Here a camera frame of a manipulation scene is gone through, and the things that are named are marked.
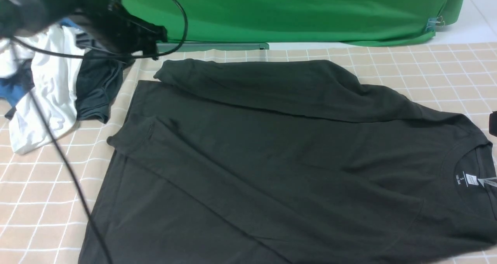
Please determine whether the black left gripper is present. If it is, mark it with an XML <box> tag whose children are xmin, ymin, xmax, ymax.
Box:
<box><xmin>76</xmin><ymin>4</ymin><xmax>167</xmax><ymax>57</ymax></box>

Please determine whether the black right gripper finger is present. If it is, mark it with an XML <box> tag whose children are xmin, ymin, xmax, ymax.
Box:
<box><xmin>488</xmin><ymin>111</ymin><xmax>497</xmax><ymax>137</ymax></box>

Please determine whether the dark gray long-sleeve shirt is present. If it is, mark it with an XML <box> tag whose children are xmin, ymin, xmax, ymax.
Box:
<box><xmin>92</xmin><ymin>59</ymin><xmax>496</xmax><ymax>264</ymax></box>

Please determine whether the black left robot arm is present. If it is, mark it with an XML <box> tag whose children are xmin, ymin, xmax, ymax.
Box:
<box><xmin>1</xmin><ymin>0</ymin><xmax>167</xmax><ymax>56</ymax></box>

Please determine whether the dark green crumpled shirt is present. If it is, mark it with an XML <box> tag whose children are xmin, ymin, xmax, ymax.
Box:
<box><xmin>5</xmin><ymin>39</ymin><xmax>136</xmax><ymax>124</ymax></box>

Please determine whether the white crumpled shirt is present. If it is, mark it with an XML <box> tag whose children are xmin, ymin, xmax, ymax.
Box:
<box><xmin>9</xmin><ymin>24</ymin><xmax>85</xmax><ymax>155</ymax></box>

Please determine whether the blue binder clip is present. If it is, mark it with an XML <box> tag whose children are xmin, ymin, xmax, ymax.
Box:
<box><xmin>425</xmin><ymin>16</ymin><xmax>446</xmax><ymax>33</ymax></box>

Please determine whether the blue crumpled garment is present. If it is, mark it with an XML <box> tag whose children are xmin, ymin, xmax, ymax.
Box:
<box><xmin>0</xmin><ymin>24</ymin><xmax>85</xmax><ymax>106</ymax></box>

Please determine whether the green backdrop cloth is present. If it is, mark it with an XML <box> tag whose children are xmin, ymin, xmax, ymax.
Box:
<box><xmin>121</xmin><ymin>0</ymin><xmax>469</xmax><ymax>47</ymax></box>

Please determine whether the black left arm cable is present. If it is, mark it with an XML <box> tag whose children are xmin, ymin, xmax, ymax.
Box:
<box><xmin>10</xmin><ymin>0</ymin><xmax>189</xmax><ymax>264</ymax></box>

